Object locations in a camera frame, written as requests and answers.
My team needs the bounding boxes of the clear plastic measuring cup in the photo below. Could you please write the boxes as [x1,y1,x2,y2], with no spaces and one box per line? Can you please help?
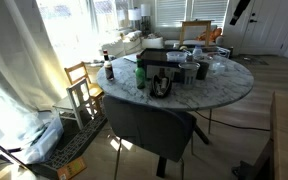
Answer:
[178,61,201,90]

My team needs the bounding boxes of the plastic cup with dark contents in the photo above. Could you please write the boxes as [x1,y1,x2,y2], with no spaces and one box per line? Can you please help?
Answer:
[195,59,211,81]

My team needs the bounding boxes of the green bottle red cap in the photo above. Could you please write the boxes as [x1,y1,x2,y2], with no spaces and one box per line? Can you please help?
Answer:
[134,54,147,90]

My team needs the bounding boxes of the black open box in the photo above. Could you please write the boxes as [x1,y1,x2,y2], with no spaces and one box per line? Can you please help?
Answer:
[139,48,193,83]

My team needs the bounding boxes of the grey upholstered chair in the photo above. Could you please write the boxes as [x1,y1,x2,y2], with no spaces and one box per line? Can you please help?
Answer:
[102,94,197,180]

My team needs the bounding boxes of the dark sauce bottle red cap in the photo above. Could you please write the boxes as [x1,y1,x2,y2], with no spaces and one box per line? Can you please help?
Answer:
[102,49,115,82]

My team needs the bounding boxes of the round clear plastic tub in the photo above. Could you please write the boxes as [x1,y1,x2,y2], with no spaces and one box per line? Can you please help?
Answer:
[166,50,188,64]

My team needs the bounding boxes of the white sofa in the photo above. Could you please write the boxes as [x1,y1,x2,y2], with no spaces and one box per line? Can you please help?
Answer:
[98,28,165,58]

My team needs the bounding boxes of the wooden child chair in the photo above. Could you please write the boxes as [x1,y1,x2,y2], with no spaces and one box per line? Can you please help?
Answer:
[63,61,105,115]

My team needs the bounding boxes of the white bottle blue cap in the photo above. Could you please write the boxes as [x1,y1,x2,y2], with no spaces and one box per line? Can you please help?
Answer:
[192,45,204,58]

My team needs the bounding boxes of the white child chair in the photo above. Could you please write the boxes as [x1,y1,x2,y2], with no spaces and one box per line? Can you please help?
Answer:
[52,78,97,131]

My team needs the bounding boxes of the floor lamp white shade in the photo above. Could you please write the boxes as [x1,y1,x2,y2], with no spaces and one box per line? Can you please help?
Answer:
[140,3,152,35]
[127,8,142,30]

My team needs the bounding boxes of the black table base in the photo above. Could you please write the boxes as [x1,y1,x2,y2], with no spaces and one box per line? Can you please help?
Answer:
[155,123,211,179]

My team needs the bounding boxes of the clear acrylic container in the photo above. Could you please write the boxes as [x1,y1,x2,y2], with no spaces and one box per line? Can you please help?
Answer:
[209,53,232,76]

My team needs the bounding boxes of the wooden chair by window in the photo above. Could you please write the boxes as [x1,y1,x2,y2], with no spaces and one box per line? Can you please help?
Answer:
[178,19,215,46]

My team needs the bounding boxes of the orange plush toy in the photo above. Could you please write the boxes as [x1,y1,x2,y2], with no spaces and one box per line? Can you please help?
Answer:
[196,27,224,43]

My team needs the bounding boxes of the white window blinds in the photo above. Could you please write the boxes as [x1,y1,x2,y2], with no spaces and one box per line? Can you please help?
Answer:
[155,0,230,29]

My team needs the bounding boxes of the black lattice crate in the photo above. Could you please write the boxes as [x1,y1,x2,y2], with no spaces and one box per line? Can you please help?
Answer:
[26,114,109,178]

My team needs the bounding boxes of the orange cardboard box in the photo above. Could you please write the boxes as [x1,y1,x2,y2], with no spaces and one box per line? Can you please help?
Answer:
[56,156,88,180]

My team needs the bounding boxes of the clear plastic storage bin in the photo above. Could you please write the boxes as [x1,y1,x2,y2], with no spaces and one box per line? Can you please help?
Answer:
[13,115,65,165]

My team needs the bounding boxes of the white sheer curtain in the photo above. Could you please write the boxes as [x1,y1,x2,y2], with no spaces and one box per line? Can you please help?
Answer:
[0,0,72,141]

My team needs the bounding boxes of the light wooden bench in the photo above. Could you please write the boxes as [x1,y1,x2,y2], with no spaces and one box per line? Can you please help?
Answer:
[232,91,288,180]

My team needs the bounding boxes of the black floor cable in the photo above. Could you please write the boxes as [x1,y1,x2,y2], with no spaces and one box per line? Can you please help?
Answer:
[193,110,272,133]

